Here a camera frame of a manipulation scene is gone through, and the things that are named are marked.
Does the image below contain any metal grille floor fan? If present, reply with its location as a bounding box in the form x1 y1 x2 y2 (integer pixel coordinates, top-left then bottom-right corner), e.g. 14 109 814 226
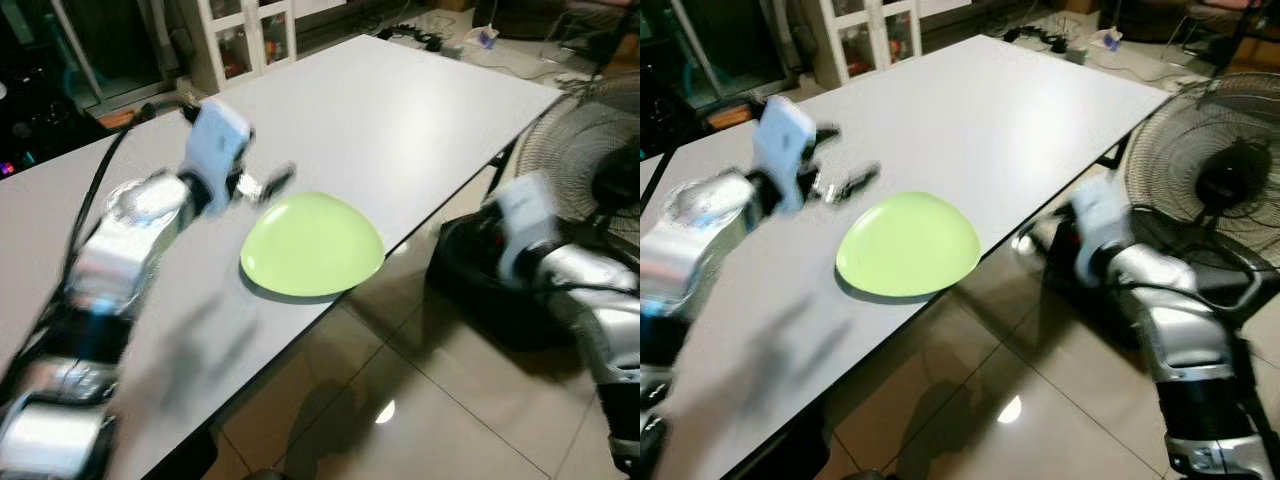
1018 74 1280 353
427 74 641 353

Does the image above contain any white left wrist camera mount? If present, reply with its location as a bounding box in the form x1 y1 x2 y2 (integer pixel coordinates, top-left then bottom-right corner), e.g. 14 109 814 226
182 97 254 217
751 94 833 217

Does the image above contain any white glass door cabinet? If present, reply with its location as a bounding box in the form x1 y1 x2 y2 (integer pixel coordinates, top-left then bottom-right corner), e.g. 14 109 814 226
194 0 299 93
814 0 922 87

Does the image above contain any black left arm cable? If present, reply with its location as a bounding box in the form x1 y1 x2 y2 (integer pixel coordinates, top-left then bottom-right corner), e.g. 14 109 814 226
640 148 673 206
62 99 187 301

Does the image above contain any light green plate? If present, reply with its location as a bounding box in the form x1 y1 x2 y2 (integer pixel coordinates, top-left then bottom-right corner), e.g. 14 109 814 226
834 191 983 299
239 191 387 299

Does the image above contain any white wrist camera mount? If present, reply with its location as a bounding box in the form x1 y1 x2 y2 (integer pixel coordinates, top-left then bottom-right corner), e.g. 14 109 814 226
1071 171 1137 283
751 94 833 217
182 97 254 217
494 174 562 283

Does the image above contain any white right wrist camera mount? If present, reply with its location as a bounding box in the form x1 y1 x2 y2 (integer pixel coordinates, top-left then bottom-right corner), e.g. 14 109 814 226
1071 171 1137 283
494 174 562 283

